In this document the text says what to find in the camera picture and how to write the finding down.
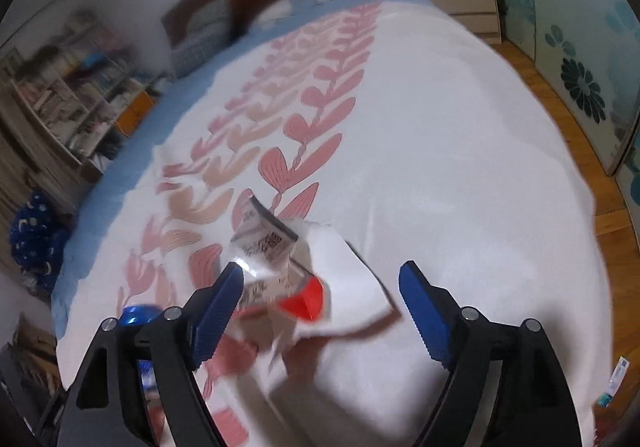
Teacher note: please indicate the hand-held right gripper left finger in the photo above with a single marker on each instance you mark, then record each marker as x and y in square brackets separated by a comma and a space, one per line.
[217, 317]

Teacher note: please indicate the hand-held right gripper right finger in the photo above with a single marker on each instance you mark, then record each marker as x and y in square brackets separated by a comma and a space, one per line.
[425, 317]

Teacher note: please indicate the red white snack packet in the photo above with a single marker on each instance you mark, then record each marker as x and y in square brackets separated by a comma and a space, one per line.
[265, 237]

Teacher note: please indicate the blue red drink can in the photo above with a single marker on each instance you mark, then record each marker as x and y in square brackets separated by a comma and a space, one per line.
[137, 314]

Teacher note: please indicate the white paper sheet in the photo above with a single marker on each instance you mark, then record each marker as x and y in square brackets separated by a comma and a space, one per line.
[350, 287]

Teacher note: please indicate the white pink leaf-print blanket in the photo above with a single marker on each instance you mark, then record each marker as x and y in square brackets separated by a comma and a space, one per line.
[425, 152]

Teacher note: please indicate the blue bedsheet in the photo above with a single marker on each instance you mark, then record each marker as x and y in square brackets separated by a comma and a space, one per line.
[130, 167]

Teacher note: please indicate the navy star-print cloth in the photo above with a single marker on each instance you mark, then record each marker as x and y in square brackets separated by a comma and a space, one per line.
[35, 237]

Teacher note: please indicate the small tube on floor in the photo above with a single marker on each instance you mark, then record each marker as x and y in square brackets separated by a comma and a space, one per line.
[617, 374]

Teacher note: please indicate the orange storage box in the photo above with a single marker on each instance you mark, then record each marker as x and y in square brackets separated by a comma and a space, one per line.
[134, 114]

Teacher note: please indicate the beige curtain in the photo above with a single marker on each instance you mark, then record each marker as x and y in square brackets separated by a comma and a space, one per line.
[20, 167]

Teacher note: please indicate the grey plaid pillow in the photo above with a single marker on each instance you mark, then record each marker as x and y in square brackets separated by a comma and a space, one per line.
[210, 14]
[192, 54]

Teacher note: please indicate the bookshelf with books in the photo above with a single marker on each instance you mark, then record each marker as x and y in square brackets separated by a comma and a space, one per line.
[75, 77]

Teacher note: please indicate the light wooden nightstand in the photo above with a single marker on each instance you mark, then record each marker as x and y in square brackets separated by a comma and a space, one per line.
[460, 2]

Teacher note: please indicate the floral sliding door wardrobe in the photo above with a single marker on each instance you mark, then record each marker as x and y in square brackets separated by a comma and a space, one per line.
[575, 2]

